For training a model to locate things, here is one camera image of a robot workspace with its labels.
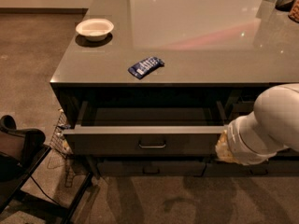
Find grey counter cabinet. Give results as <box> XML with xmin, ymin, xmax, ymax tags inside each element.
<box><xmin>50</xmin><ymin>0</ymin><xmax>299</xmax><ymax>176</ymax></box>

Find blue snack packet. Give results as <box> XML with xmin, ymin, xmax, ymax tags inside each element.
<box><xmin>128</xmin><ymin>57</ymin><xmax>164</xmax><ymax>79</ymax></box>

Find black chair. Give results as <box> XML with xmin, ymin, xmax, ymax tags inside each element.
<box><xmin>0</xmin><ymin>115</ymin><xmax>93</xmax><ymax>224</ymax></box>

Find black cable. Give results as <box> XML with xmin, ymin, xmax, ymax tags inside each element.
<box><xmin>28</xmin><ymin>175</ymin><xmax>64</xmax><ymax>207</ymax></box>

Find wire basket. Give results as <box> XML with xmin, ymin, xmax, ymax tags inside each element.
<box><xmin>48</xmin><ymin>109</ymin><xmax>75</xmax><ymax>169</ymax></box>

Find brown woven object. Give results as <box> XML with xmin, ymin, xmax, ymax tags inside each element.
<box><xmin>288</xmin><ymin>0</ymin><xmax>299</xmax><ymax>23</ymax></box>

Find white paper bowl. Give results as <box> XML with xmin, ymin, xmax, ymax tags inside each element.
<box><xmin>76</xmin><ymin>19</ymin><xmax>114</xmax><ymax>42</ymax></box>

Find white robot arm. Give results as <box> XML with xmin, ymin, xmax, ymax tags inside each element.
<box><xmin>215</xmin><ymin>83</ymin><xmax>299</xmax><ymax>165</ymax></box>

